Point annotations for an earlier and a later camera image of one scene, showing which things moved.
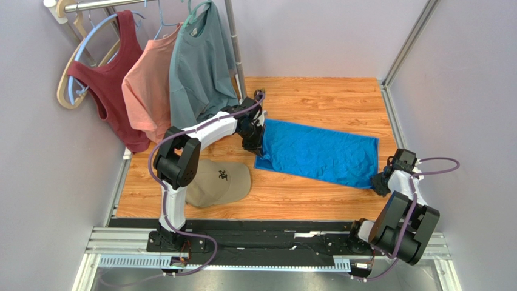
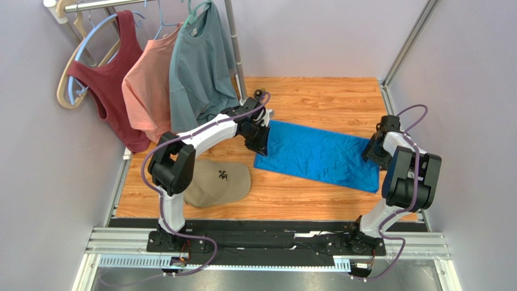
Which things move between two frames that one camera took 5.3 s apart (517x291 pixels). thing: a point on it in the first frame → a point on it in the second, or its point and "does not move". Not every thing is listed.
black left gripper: x=256 y=147 does not move
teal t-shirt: x=202 y=80 does not move
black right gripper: x=381 y=182 → x=372 y=150
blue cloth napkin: x=317 y=154 does not move
